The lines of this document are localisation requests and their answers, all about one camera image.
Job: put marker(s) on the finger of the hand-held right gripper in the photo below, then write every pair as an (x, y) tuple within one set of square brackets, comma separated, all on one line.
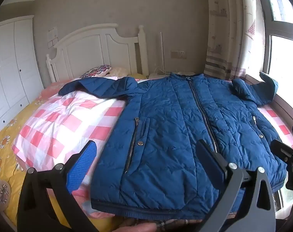
[(280, 149)]

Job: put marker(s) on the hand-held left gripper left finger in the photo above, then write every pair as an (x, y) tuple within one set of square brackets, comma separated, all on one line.
[(81, 164)]

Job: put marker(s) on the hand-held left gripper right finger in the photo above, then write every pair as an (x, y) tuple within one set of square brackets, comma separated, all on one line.
[(210, 164)]

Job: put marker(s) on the blue quilted jacket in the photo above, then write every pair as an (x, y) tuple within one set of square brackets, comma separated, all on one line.
[(175, 130)]

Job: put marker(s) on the pink white checkered blanket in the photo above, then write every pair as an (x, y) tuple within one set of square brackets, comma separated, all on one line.
[(64, 116)]

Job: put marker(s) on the yellow floral bed sheet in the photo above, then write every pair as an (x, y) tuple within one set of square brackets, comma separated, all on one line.
[(6, 145)]

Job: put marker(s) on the beige round cushion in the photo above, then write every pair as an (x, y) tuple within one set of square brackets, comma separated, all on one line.
[(1, 195)]

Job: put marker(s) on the colourful patterned pillow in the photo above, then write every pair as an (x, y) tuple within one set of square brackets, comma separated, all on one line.
[(95, 71)]

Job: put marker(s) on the window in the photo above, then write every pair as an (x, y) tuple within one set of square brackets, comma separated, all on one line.
[(285, 53)]

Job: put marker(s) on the cream pillow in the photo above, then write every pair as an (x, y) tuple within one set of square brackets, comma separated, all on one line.
[(118, 72)]

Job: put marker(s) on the white nightstand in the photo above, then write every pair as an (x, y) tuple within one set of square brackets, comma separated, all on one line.
[(161, 76)]

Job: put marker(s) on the yellow pillow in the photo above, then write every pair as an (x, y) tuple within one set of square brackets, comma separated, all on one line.
[(139, 76)]

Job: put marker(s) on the white wooden headboard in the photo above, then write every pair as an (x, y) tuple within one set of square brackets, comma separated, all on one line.
[(88, 50)]

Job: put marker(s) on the white wardrobe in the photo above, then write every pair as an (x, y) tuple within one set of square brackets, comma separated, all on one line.
[(8, 67)]

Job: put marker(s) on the white desk lamp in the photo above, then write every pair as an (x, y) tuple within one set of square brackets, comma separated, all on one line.
[(161, 53)]

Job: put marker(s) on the patterned curtain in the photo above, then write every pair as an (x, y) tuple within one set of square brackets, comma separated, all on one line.
[(229, 29)]

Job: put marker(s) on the wall socket panel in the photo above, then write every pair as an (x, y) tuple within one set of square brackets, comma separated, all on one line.
[(178, 54)]

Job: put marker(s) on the wall switch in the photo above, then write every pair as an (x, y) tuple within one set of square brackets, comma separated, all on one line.
[(52, 44)]

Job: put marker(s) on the wall paper sheet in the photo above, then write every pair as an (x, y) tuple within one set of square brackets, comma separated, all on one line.
[(52, 34)]

